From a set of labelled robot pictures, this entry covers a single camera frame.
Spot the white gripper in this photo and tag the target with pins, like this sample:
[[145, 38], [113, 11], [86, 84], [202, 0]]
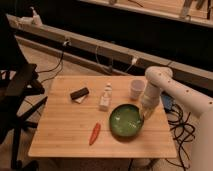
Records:
[[148, 105]]

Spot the green ceramic bowl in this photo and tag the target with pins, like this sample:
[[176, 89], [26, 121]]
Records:
[[125, 121]]

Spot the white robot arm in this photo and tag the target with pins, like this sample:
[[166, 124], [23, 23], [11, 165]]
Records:
[[160, 79]]

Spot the blue box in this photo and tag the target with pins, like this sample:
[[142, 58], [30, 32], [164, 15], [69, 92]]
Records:
[[167, 102]]

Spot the white paper cup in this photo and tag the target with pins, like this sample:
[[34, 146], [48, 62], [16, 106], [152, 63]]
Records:
[[136, 88]]

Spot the white plastic bottle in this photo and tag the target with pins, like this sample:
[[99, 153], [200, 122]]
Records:
[[105, 98]]

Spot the black and white eraser block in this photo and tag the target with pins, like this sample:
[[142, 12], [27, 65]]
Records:
[[79, 95]]

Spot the white spray bottle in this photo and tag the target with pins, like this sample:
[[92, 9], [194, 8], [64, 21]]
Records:
[[36, 17]]

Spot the white wall plug right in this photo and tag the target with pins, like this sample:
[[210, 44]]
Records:
[[134, 61]]

